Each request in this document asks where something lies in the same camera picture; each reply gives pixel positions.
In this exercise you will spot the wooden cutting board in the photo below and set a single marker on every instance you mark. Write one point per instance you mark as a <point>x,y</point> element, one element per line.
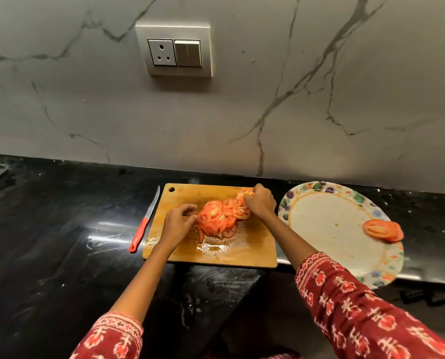
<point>245,250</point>

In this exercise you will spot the wall socket and switch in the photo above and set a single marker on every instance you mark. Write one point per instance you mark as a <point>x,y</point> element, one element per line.
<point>174,52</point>

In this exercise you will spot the floral rimmed plate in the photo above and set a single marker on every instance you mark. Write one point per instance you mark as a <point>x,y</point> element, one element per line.
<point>331,224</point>

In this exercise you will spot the person's left hand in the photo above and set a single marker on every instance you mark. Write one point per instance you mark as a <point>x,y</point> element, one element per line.
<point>177,229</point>

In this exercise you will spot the pile of tomato slices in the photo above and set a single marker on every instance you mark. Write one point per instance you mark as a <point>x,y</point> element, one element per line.
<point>215,216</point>

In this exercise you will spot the person's right forearm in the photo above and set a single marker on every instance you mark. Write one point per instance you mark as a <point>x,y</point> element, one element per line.
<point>288,241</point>

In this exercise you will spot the person's right hand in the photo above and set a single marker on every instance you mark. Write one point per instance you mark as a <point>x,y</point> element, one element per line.
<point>261,201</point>

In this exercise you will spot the red patterned sleeve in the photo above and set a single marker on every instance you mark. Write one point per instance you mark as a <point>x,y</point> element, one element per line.
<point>106,338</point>
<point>357,314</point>

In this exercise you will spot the person's left forearm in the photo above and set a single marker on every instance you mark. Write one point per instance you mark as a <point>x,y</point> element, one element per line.
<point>140,286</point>

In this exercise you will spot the red patterned right sleeve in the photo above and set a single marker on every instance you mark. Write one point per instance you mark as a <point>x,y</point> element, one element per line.
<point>357,314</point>

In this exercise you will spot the red patterned left sleeve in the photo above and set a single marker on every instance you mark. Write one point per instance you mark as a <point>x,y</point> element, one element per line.
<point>106,338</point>

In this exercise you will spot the brown lower cabinet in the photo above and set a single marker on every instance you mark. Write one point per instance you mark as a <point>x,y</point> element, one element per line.
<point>278,295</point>

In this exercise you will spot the red patterned tunic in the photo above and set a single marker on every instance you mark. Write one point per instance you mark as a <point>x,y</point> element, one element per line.
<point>282,356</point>

